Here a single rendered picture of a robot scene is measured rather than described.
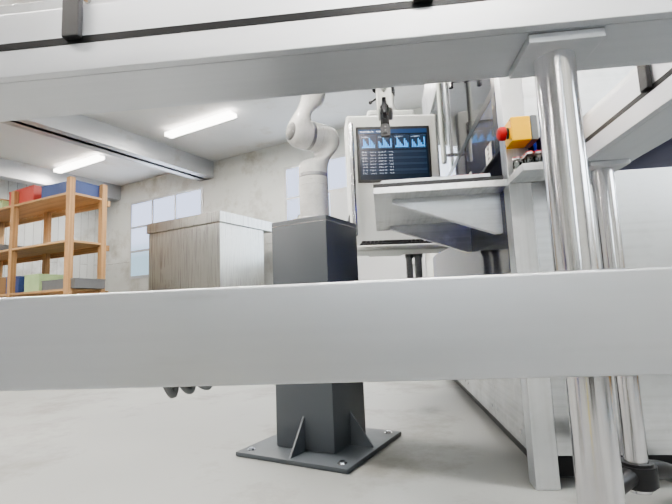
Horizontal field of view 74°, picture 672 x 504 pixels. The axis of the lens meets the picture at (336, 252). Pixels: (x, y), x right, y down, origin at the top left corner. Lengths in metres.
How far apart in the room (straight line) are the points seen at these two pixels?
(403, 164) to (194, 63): 1.92
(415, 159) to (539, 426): 1.53
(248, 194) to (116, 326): 6.79
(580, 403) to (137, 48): 0.70
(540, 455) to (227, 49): 1.26
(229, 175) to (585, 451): 7.36
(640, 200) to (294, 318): 1.21
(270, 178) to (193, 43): 6.52
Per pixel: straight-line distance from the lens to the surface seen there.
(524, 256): 1.41
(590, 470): 0.64
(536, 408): 1.43
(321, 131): 1.88
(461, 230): 2.00
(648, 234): 1.55
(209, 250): 5.83
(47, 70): 0.75
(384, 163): 2.46
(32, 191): 7.36
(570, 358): 0.58
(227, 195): 7.68
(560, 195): 0.62
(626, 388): 1.27
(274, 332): 0.56
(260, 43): 0.63
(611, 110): 1.14
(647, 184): 1.58
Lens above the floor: 0.52
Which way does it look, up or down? 7 degrees up
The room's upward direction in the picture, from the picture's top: 2 degrees counter-clockwise
